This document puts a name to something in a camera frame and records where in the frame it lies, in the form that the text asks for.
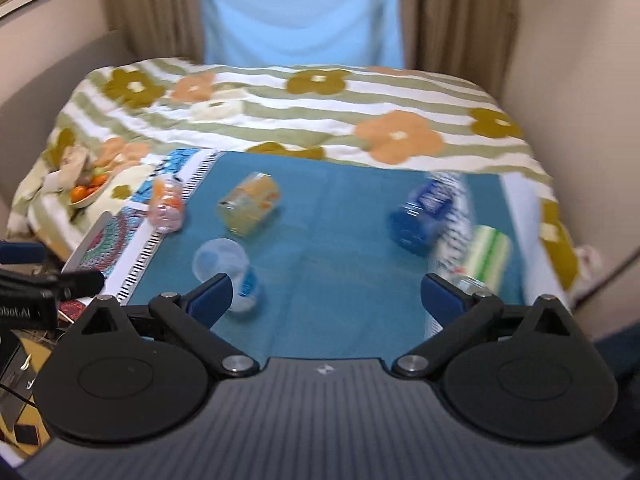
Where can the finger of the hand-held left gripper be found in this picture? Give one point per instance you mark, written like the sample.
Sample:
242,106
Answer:
80,282

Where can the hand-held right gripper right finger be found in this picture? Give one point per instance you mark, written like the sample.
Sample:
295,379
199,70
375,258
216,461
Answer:
439,300

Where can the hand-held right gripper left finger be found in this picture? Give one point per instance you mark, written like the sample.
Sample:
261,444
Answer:
216,297

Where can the clear cup with blue label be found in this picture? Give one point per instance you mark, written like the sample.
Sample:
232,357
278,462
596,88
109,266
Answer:
225,265

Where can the clear cup with black pattern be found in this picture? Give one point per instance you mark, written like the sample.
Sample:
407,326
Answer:
452,255

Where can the green striped cup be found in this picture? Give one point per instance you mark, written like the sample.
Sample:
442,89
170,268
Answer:
490,255

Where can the blue printed cup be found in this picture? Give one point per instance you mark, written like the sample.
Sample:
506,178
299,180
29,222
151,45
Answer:
425,210

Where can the yellow translucent cup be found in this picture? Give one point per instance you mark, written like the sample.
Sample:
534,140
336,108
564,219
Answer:
248,203

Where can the orange translucent cup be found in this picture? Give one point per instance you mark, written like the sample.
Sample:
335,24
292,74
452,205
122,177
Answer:
167,203

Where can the colourful patterned cloth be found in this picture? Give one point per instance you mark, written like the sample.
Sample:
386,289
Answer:
125,230

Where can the orange fruit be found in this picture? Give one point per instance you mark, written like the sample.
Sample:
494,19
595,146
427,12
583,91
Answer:
80,193

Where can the white fruit bowl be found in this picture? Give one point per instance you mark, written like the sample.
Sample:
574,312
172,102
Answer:
75,180

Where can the teal cloth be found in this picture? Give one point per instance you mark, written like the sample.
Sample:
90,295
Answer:
340,240

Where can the floral striped blanket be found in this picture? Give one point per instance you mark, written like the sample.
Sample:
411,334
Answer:
310,105

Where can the brown curtain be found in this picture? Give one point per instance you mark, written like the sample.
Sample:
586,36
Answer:
460,15
150,10

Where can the blue sheer curtain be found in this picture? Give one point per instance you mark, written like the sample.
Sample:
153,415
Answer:
300,10

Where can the grey bed frame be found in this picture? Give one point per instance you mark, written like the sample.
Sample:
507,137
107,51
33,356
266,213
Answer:
45,85

